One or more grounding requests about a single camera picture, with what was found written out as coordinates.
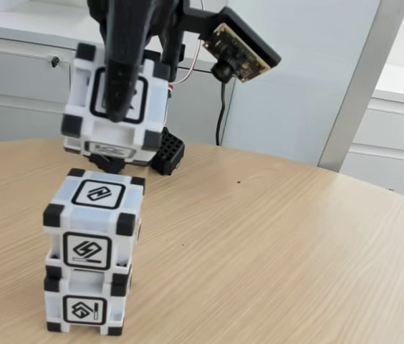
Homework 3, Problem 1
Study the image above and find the black perforated clamp block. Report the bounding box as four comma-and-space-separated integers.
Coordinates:
150, 127, 186, 176

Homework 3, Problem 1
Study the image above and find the grey pillar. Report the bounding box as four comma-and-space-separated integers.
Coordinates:
316, 0, 404, 173

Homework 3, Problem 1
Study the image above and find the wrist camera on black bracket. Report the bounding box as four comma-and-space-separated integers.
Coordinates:
182, 0, 282, 84

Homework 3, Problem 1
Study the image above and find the black camera cable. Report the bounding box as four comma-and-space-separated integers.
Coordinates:
215, 79, 229, 147

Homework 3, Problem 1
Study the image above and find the white cube lightning symbol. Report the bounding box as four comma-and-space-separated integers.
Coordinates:
42, 168, 147, 277

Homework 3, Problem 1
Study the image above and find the white cube stacked-squares symbol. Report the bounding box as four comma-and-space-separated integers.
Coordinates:
43, 267, 133, 338

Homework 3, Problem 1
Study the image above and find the white cube paperclip symbol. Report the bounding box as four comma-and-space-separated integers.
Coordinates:
61, 42, 173, 166

